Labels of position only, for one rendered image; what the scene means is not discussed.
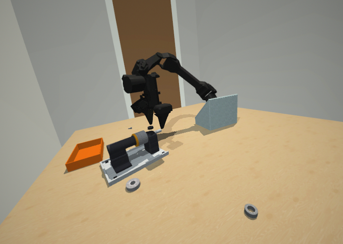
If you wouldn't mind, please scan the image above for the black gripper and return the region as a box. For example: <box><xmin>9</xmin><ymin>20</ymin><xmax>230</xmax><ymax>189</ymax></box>
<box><xmin>142</xmin><ymin>89</ymin><xmax>172</xmax><ymax>129</ymax></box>

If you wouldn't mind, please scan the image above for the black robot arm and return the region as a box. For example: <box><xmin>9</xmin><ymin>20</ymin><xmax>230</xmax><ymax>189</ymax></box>
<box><xmin>122</xmin><ymin>52</ymin><xmax>217</xmax><ymax>114</ymax></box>

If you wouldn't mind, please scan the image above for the orange open tray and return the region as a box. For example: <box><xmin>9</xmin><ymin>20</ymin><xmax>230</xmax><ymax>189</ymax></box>
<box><xmin>65</xmin><ymin>138</ymin><xmax>104</xmax><ymax>172</ymax></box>

